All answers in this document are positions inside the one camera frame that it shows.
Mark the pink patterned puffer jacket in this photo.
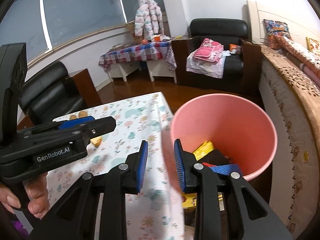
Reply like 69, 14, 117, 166
134, 0, 165, 42

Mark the white cloth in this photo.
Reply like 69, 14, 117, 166
185, 50, 233, 78

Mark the white and orange package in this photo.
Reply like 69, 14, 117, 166
152, 34, 172, 42

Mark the brown patterned blanket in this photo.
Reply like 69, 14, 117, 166
261, 45, 320, 188

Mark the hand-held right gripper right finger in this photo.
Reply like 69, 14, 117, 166
174, 139, 293, 240

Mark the person's left hand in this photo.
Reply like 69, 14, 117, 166
0, 172, 50, 218

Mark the yellow cellophane wrapper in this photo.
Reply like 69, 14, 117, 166
192, 141, 215, 161

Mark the black armchair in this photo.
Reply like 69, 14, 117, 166
171, 18, 263, 95
17, 60, 103, 128

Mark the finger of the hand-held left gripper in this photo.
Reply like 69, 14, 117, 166
84, 116, 117, 139
58, 117, 96, 130

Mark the black foam net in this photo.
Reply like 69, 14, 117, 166
200, 149, 232, 167

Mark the folded patterned quilt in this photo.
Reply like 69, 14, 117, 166
275, 34, 320, 85

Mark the person's left forearm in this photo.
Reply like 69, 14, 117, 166
14, 219, 29, 239

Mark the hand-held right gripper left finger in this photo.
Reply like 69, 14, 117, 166
29, 140, 149, 240

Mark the yellow printed box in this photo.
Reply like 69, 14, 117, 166
181, 192, 224, 209

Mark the pink folded clothing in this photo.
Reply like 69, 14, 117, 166
194, 38, 224, 63

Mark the yellow and red pillow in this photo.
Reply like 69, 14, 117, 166
306, 37, 320, 55

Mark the checkered tablecloth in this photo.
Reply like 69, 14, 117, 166
99, 40, 177, 73

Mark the white low table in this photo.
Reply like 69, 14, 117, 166
146, 60, 178, 83
107, 61, 142, 82

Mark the large window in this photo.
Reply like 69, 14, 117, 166
0, 0, 167, 65

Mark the white headboard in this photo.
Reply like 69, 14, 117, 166
247, 0, 320, 45

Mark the pink plastic bin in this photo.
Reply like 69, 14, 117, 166
170, 94, 278, 193

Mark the white quilted mattress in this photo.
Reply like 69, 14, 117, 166
259, 60, 313, 233

